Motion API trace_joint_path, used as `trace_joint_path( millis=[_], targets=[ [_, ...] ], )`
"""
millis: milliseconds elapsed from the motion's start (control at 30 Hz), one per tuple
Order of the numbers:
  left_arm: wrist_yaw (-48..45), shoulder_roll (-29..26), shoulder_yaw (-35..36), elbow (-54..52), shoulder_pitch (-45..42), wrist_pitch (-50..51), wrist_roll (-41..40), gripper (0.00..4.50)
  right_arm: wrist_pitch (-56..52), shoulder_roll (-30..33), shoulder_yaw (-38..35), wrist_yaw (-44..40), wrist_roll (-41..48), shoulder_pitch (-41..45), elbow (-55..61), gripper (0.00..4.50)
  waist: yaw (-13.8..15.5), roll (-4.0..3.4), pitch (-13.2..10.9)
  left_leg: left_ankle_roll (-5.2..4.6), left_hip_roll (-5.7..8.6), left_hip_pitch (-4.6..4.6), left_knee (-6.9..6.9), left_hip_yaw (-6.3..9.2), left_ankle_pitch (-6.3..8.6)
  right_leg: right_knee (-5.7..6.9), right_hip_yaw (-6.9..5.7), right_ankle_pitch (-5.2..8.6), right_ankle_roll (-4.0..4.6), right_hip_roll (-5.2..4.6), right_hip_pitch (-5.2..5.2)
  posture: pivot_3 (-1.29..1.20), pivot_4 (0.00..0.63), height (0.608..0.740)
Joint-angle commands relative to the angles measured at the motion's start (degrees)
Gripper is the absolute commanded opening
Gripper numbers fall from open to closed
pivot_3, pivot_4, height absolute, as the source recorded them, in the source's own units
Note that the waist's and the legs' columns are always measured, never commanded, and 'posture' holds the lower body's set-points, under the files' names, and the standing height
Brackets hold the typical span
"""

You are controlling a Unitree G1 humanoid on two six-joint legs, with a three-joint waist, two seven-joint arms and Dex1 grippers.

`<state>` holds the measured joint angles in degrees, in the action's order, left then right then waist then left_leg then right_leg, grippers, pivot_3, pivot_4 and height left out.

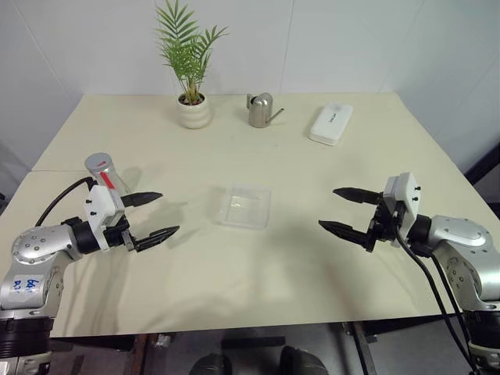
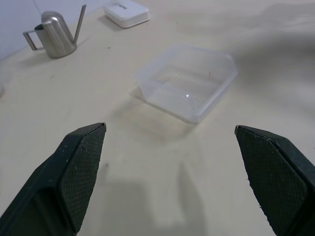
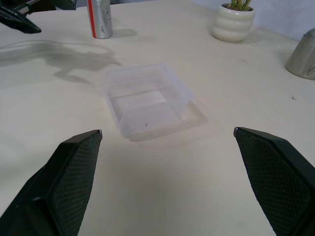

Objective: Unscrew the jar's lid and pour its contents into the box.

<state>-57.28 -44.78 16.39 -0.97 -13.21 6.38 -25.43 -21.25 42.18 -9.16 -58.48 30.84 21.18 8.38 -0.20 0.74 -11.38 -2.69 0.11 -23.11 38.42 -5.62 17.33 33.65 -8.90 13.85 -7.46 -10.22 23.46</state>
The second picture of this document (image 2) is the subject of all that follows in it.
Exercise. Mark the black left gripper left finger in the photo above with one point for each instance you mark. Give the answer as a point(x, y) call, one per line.
point(61, 182)

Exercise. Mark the stainless steel watering can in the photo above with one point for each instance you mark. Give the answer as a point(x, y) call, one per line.
point(55, 37)

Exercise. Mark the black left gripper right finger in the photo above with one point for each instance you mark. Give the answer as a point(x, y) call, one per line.
point(278, 182)

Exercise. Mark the clear plastic square container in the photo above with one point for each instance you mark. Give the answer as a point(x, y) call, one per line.
point(188, 83)

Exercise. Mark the white flat rectangular box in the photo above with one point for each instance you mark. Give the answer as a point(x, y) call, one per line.
point(126, 12)

